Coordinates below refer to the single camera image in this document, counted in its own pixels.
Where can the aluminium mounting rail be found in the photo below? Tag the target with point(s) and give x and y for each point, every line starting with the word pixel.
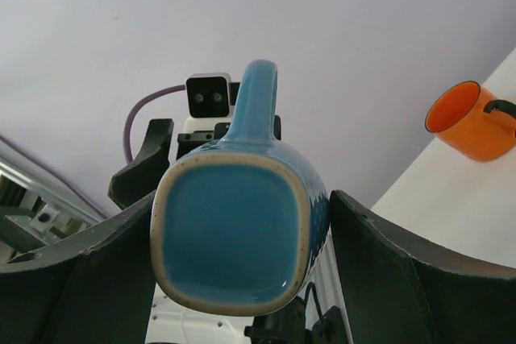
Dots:
pixel 39 206

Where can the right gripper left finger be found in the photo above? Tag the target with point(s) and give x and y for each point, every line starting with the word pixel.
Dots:
pixel 94 287

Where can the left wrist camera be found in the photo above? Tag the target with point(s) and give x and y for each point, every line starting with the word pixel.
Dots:
pixel 208 95

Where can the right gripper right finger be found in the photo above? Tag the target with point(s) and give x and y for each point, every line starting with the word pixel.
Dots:
pixel 401 288

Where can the blue ceramic mug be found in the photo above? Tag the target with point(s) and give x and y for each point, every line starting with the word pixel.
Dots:
pixel 238 224

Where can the orange mug black handle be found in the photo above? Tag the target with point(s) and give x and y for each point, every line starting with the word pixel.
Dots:
pixel 473 121

